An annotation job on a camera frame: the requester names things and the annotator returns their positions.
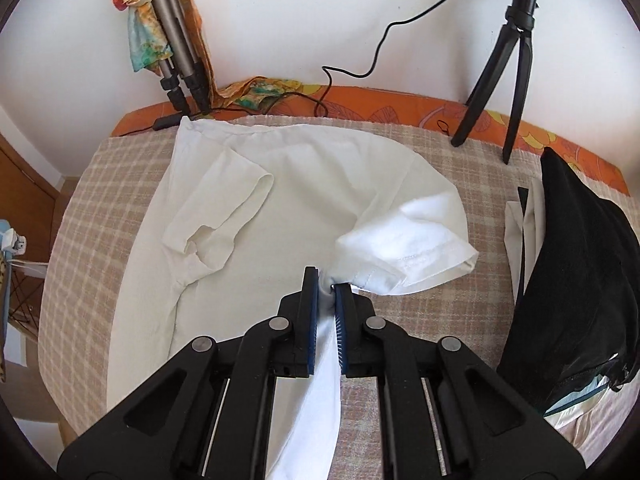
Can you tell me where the white garment with dark trim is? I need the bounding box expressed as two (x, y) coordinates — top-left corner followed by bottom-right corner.
(504, 187), (547, 306)

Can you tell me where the grey folded tripod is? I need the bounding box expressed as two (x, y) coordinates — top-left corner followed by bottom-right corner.
(131, 0), (213, 113)

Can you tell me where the black power cable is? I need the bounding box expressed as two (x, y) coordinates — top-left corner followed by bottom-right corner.
(120, 0), (493, 136)

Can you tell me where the white t-shirt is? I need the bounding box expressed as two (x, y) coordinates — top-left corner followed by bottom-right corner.
(106, 116), (480, 480)

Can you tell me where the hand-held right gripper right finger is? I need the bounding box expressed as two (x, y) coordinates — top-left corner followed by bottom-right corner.
(332, 284), (587, 480)

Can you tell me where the small black tripod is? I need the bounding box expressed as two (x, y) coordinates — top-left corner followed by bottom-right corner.
(450, 0), (543, 166)

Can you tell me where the black garment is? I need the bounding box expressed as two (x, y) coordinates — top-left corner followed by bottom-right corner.
(496, 146), (640, 416)

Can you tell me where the wire rack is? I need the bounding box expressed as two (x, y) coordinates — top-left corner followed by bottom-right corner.
(0, 255), (51, 361)

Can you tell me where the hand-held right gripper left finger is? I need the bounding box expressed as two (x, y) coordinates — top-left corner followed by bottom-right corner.
(56, 266), (321, 480)

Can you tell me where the colourful patterned scarf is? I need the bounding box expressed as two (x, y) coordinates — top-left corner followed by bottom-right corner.
(105, 0), (306, 111)

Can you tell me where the beige checkered blanket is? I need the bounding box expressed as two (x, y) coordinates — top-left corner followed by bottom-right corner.
(39, 115), (640, 480)

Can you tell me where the wooden door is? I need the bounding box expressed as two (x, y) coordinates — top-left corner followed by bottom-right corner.
(0, 130), (63, 266)

